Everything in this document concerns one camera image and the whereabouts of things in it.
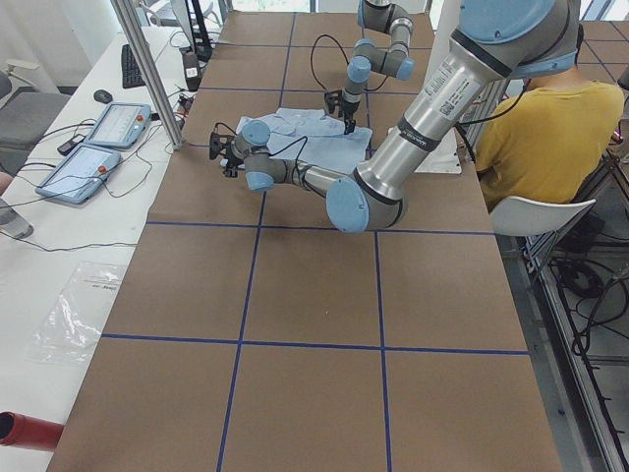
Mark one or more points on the teach pendant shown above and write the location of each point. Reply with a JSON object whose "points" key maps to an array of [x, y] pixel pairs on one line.
{"points": [[77, 177], [119, 125]]}

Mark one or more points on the aluminium frame post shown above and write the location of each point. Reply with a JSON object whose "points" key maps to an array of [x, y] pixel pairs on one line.
{"points": [[131, 26]]}

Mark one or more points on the black computer keyboard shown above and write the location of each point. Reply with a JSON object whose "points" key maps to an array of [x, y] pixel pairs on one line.
{"points": [[131, 73]]}

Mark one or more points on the lower teach pendant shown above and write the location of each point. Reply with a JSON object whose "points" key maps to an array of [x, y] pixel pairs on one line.
{"points": [[77, 177]]}

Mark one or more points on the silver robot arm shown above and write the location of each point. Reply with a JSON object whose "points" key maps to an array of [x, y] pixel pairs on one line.
{"points": [[390, 19], [493, 41]]}

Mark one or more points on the clear plastic bag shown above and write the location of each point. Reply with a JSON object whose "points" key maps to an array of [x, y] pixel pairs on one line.
{"points": [[70, 332]]}

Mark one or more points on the white plastic chair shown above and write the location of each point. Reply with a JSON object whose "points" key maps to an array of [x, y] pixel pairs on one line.
{"points": [[521, 217]]}

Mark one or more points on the grey office chair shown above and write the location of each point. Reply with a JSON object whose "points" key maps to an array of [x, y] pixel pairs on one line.
{"points": [[25, 117]]}

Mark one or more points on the black labelled box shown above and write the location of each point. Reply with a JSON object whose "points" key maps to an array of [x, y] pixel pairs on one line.
{"points": [[191, 67]]}

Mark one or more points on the red fire extinguisher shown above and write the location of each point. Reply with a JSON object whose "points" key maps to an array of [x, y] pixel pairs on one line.
{"points": [[27, 432]]}

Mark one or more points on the black computer mouse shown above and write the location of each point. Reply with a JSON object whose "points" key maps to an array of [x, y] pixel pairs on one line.
{"points": [[102, 96]]}

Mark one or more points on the upper teach pendant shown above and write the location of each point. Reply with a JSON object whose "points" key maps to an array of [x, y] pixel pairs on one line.
{"points": [[119, 125]]}

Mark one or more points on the person in yellow shirt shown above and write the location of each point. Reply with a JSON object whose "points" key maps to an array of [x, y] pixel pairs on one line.
{"points": [[545, 145]]}

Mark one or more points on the light blue button shirt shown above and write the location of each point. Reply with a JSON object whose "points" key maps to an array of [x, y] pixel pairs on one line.
{"points": [[327, 145]]}

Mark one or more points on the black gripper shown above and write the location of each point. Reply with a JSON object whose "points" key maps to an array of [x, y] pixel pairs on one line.
{"points": [[349, 107], [230, 158]]}

